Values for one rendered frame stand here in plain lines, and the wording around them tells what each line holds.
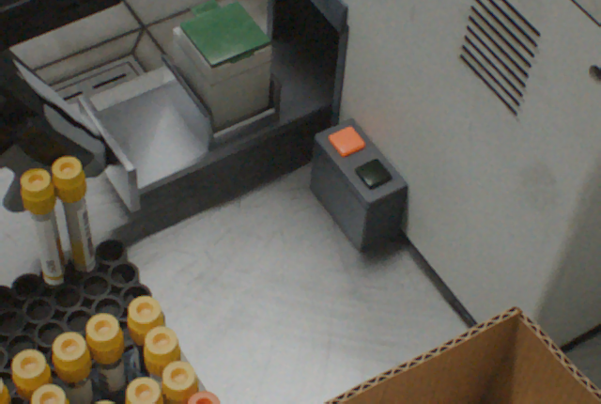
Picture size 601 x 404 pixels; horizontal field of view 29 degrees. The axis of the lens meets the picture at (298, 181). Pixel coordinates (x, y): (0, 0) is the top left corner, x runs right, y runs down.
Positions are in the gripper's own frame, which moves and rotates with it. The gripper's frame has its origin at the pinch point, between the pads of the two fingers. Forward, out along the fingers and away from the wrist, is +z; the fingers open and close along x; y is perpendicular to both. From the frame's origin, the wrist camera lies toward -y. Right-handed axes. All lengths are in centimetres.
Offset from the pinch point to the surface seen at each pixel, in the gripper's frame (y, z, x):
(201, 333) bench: 2.0, 4.3, 11.5
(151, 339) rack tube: 0.8, -8.5, 16.8
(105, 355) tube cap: 3.0, -8.4, 15.8
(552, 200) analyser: -17.3, -1.5, 21.3
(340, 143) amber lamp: -10.9, 5.5, 7.2
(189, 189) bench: -1.8, 6.5, 2.0
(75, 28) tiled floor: 16, 97, -99
